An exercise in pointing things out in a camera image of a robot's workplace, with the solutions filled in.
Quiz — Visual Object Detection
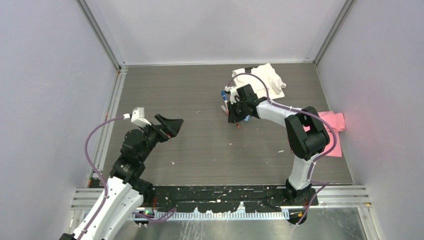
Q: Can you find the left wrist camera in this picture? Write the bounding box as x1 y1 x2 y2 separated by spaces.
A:
123 107 152 129

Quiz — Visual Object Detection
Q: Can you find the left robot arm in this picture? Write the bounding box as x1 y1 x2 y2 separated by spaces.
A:
60 107 184 240

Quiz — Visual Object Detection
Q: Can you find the pink cloth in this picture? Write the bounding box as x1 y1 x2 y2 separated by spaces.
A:
284 106 341 162

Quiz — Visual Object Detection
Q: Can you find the blue pen cap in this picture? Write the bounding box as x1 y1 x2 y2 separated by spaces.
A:
221 91 227 100

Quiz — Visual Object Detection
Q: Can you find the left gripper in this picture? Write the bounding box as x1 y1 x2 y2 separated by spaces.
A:
138 114 183 161

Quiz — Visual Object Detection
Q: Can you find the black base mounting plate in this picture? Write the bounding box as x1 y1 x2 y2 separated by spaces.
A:
141 185 318 213

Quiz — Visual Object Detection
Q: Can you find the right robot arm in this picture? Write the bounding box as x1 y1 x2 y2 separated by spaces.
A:
221 84 330 205

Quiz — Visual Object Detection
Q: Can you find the clear pen cap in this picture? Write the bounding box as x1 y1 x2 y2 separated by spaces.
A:
221 105 229 116

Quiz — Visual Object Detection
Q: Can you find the white folded cloth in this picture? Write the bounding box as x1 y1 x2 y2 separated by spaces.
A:
231 63 287 100

